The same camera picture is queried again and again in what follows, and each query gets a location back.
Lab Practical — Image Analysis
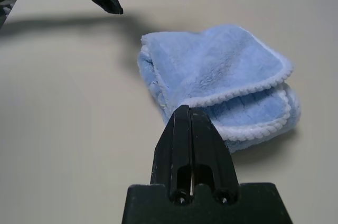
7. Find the light blue towel white trim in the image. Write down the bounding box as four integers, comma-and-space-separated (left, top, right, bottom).
137, 24, 302, 154

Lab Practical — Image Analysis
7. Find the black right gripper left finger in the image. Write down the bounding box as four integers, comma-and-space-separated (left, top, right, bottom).
149, 104, 193, 185

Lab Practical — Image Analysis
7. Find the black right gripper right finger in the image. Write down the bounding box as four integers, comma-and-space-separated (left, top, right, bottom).
190, 107, 240, 185

